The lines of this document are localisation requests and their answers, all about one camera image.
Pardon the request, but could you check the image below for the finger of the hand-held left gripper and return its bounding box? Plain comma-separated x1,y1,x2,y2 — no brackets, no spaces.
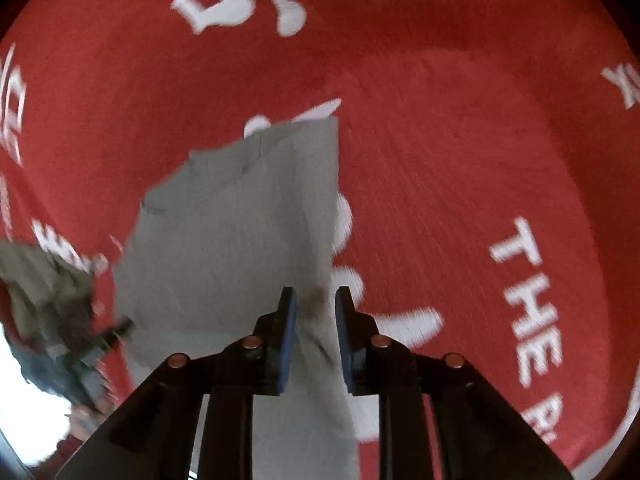
75,317,137,362

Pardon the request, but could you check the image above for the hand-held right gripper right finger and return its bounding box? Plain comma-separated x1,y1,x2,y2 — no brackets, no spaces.
335,287,576,480

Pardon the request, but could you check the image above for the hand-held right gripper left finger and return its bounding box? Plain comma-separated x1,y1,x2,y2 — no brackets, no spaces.
55,287,298,480

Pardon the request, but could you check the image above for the grey knit garment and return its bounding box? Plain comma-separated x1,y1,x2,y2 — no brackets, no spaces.
112,117,362,480

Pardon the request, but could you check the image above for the red printed blanket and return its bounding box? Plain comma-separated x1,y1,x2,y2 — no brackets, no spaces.
0,0,640,480

